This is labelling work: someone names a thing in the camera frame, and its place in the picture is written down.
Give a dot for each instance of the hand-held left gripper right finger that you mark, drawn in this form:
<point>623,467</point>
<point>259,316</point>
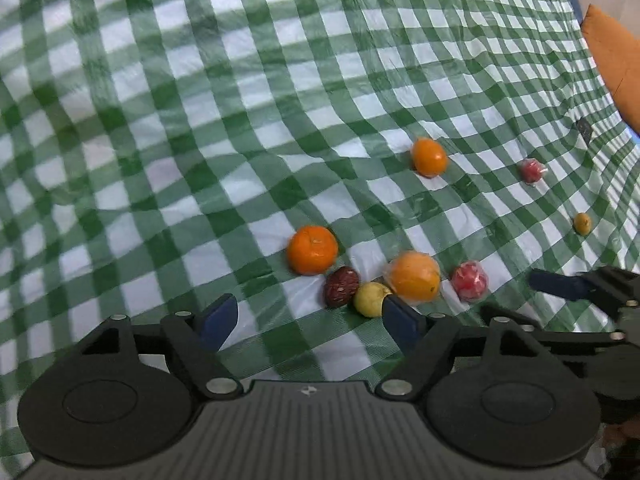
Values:
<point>400,319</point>

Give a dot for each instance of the small orange kumquat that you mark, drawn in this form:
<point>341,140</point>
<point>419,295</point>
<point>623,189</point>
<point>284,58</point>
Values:
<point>582,223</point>

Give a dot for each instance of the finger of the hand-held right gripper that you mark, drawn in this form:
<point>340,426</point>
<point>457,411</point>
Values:
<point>555,284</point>
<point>555,336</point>

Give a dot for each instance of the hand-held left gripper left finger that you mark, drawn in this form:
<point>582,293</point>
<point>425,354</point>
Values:
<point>220,319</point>

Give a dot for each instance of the plastic-wrapped red fruit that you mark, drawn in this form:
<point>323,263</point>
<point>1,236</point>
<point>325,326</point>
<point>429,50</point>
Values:
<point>470,280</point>
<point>531,170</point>

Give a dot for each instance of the plastic-wrapped orange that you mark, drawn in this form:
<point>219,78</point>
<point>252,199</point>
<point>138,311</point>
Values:
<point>414,277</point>

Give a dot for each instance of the orange mandarin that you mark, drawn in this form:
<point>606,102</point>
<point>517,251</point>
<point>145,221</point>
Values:
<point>312,250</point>
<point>429,157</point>

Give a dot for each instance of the small black tag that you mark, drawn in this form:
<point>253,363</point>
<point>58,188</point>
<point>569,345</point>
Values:
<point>584,128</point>

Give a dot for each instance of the small yellow round fruit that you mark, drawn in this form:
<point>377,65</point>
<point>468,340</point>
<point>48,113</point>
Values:
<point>371,301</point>

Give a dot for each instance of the orange pillow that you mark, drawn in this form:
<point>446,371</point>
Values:
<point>612,50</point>

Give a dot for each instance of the green white checked tablecloth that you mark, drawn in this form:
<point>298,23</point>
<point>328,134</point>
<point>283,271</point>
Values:
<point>200,110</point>

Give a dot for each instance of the dark red jujube date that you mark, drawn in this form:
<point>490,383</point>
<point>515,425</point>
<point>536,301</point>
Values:
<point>341,286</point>

